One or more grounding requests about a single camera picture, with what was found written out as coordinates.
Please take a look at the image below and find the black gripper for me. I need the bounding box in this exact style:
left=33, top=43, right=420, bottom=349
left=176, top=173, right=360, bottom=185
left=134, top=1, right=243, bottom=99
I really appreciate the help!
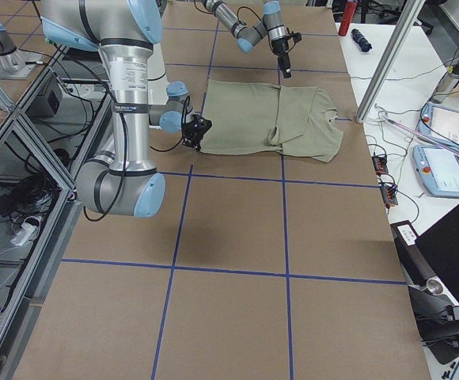
left=271, top=36, right=292, bottom=78
left=181, top=114, right=212, bottom=151

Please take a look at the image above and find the olive green long-sleeve shirt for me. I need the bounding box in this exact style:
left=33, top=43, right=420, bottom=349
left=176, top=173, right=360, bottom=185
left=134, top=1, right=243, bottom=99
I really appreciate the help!
left=201, top=80, right=343, bottom=162

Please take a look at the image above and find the dark blue folded umbrella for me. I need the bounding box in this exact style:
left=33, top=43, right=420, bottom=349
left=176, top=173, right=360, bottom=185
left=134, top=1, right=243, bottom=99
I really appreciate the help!
left=351, top=28, right=372, bottom=53

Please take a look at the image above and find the red bottle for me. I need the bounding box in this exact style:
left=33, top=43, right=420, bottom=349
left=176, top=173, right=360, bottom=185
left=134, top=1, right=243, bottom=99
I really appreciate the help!
left=338, top=0, right=358, bottom=36

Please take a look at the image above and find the orange black electronics board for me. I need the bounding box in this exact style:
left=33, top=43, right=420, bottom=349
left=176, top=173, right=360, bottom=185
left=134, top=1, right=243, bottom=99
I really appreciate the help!
left=371, top=155, right=389, bottom=175

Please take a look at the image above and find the black control box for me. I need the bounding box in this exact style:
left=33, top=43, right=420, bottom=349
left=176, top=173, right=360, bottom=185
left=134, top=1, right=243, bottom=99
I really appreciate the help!
left=26, top=76, right=63, bottom=117

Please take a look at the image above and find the grey water bottle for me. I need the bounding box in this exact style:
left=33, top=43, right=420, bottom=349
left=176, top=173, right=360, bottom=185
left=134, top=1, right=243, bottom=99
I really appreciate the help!
left=432, top=61, right=459, bottom=104

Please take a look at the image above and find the upper teach pendant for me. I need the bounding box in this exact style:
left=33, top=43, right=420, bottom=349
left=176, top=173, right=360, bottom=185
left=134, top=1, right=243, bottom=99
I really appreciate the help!
left=417, top=102, right=459, bottom=148

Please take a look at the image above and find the teach pendant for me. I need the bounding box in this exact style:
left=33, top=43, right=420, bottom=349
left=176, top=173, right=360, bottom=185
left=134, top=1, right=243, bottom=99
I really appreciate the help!
left=417, top=102, right=459, bottom=148
left=412, top=146, right=459, bottom=199

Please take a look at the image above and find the white power strip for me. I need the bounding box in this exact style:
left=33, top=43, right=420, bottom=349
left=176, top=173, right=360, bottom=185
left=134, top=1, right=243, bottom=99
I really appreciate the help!
left=10, top=215, right=42, bottom=246

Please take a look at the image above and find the lower teach pendant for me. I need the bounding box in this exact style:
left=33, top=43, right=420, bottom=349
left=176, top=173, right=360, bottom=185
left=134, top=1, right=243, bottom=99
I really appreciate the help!
left=412, top=146, right=459, bottom=199

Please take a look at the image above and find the black box white label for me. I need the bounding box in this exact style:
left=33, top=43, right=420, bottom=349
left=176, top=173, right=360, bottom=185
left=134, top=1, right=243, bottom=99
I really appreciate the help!
left=390, top=221, right=445, bottom=296

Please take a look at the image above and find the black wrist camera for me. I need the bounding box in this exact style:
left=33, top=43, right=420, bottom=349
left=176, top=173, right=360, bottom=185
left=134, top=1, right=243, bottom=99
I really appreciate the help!
left=287, top=32, right=302, bottom=44

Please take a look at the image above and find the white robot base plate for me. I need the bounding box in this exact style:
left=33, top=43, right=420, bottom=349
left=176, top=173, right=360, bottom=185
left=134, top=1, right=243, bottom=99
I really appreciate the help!
left=147, top=44, right=169, bottom=106

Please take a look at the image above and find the aluminium frame post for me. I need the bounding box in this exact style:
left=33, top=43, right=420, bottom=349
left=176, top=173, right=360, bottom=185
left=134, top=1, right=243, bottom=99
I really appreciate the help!
left=355, top=0, right=426, bottom=124

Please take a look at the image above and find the aluminium frame rack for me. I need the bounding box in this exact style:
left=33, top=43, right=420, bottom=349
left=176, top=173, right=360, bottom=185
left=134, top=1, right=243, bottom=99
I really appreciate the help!
left=0, top=35, right=139, bottom=375

